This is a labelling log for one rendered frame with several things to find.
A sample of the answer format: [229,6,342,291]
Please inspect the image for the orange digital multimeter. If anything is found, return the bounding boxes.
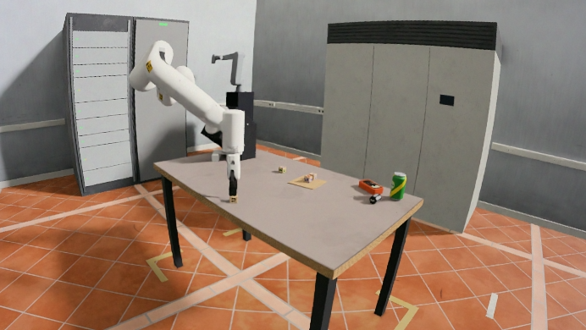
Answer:
[358,179,384,195]

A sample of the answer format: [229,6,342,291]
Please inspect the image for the tan square mat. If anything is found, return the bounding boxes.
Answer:
[288,175,327,190]

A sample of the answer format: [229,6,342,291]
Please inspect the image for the green soda can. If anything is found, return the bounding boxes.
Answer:
[390,172,406,201]

